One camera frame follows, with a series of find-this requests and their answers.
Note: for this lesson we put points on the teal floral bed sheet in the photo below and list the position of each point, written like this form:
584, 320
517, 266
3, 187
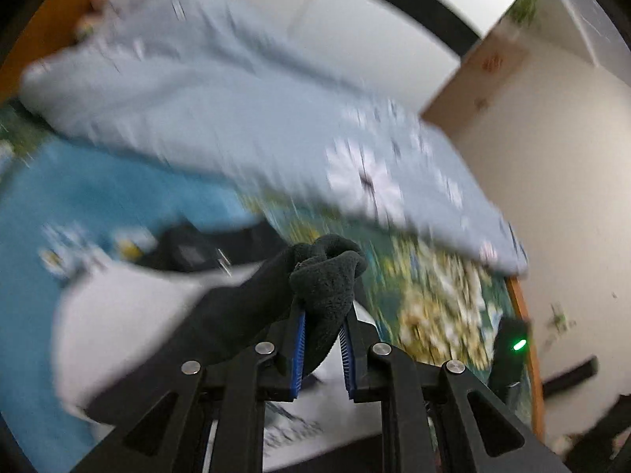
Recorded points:
63, 202

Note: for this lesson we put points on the black white fleece jacket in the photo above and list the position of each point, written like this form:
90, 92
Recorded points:
123, 331

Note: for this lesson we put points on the wooden door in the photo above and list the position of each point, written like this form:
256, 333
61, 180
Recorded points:
483, 74

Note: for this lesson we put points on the white black wardrobe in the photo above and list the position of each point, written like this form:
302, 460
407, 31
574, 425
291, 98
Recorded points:
407, 49

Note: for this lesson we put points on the grey floral duvet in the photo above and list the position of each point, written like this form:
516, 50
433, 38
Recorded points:
209, 86

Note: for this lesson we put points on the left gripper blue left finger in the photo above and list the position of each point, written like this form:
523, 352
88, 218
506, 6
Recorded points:
211, 420

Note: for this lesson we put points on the wooden headboard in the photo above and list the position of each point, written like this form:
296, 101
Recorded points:
45, 27

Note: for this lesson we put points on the pink pillow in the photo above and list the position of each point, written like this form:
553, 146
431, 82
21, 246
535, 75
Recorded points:
88, 23

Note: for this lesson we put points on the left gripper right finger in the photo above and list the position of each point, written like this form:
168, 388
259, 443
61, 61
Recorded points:
436, 418

